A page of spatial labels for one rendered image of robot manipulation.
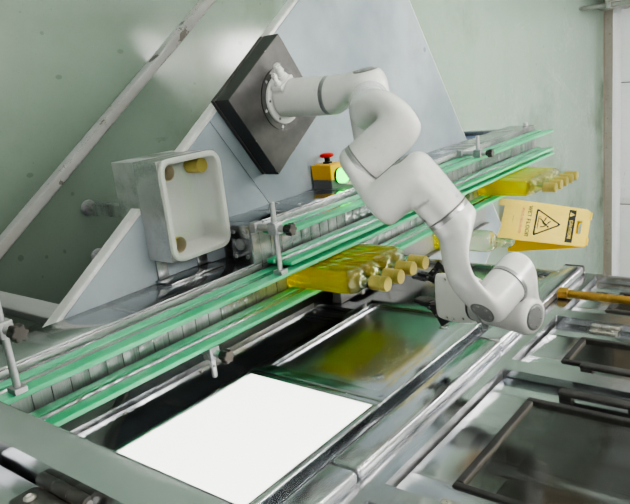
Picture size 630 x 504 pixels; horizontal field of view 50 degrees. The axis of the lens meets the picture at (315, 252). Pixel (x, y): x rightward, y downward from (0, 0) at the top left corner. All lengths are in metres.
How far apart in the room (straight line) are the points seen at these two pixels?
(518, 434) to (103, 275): 0.88
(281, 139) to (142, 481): 1.34
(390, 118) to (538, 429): 0.62
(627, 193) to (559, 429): 6.22
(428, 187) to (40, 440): 0.81
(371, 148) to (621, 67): 6.11
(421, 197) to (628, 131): 6.18
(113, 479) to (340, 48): 1.72
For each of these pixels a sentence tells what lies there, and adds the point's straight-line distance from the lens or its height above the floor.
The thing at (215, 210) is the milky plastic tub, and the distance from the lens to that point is 1.57.
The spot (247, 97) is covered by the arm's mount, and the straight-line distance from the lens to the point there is 1.66.
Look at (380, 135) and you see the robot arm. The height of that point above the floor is 1.27.
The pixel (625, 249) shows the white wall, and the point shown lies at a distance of 7.56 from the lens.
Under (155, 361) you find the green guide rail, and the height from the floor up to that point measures 0.92.
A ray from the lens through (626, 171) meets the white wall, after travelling 7.38.
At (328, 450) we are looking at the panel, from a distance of 1.16.
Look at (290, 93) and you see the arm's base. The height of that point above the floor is 0.88.
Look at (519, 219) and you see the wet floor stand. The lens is 4.91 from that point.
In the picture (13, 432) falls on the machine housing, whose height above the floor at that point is 1.45.
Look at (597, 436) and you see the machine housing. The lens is 1.28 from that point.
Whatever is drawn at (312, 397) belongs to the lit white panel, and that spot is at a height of 1.18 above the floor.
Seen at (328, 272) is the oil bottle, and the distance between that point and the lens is 1.58.
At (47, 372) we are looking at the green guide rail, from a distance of 1.24.
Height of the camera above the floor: 1.96
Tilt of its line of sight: 38 degrees down
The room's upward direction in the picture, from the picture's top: 96 degrees clockwise
